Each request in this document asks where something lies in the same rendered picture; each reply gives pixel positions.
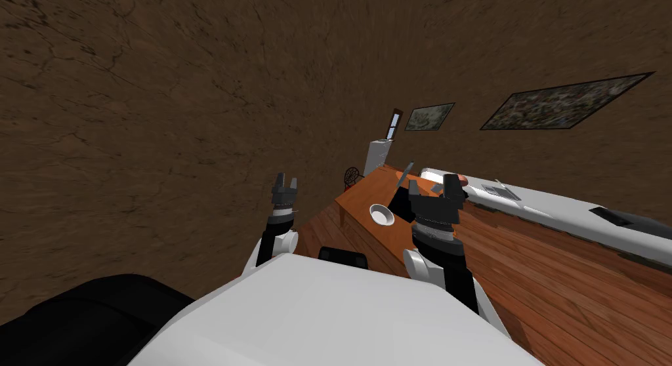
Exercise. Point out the dark red round-backed chair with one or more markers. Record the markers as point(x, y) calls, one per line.
point(353, 177)

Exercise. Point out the white cabinet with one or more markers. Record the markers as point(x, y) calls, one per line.
point(377, 157)

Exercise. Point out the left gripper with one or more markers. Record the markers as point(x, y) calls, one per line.
point(283, 199)

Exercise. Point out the long white counter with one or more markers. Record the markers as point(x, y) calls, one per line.
point(556, 208)

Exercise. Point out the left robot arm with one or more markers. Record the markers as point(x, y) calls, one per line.
point(79, 324)

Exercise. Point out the narrow window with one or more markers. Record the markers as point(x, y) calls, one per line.
point(394, 125)

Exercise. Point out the black flat slab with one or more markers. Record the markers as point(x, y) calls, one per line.
point(401, 206)

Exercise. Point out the small dark-framed wall picture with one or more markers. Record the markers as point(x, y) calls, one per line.
point(429, 117)

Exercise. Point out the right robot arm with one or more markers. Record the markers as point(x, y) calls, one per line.
point(451, 266)

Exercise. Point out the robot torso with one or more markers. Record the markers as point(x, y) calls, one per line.
point(325, 313)

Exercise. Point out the orange wooden table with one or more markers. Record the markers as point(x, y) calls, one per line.
point(362, 198)

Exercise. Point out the white bowl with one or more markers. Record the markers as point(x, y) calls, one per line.
point(381, 215)

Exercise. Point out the large dark-framed wall picture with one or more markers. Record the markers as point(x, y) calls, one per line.
point(564, 104)

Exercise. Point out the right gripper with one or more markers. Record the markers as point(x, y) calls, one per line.
point(437, 211)

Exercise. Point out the grey long blade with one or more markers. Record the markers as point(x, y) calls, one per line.
point(405, 175)

